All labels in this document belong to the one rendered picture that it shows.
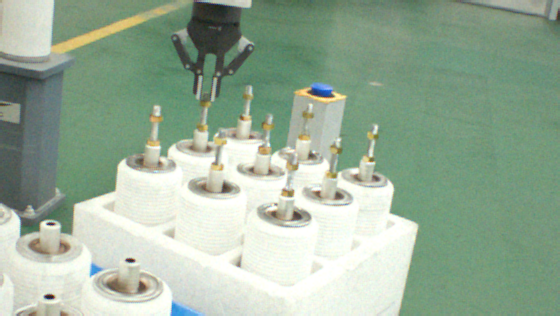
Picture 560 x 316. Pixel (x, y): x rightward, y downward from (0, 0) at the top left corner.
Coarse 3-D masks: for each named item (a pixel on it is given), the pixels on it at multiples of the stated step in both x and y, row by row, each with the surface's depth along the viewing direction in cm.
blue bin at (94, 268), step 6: (90, 264) 122; (96, 264) 123; (90, 270) 123; (96, 270) 122; (90, 276) 123; (174, 300) 116; (174, 306) 116; (180, 306) 115; (186, 306) 115; (174, 312) 116; (180, 312) 115; (186, 312) 115; (192, 312) 114; (198, 312) 114
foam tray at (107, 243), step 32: (96, 224) 125; (128, 224) 123; (416, 224) 140; (96, 256) 126; (160, 256) 119; (192, 256) 116; (224, 256) 118; (352, 256) 124; (384, 256) 131; (192, 288) 117; (224, 288) 114; (256, 288) 111; (288, 288) 112; (320, 288) 114; (352, 288) 124; (384, 288) 135
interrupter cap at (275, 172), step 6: (240, 162) 132; (246, 162) 133; (252, 162) 134; (240, 168) 130; (246, 168) 131; (252, 168) 132; (270, 168) 133; (276, 168) 133; (240, 174) 129; (246, 174) 128; (252, 174) 129; (258, 174) 130; (270, 174) 131; (276, 174) 130; (282, 174) 130; (258, 180) 128; (264, 180) 128; (270, 180) 128; (276, 180) 128
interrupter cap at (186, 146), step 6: (180, 144) 137; (186, 144) 137; (192, 144) 138; (210, 144) 139; (216, 144) 139; (180, 150) 134; (186, 150) 135; (192, 150) 136; (210, 150) 137; (198, 156) 133; (204, 156) 134; (210, 156) 134
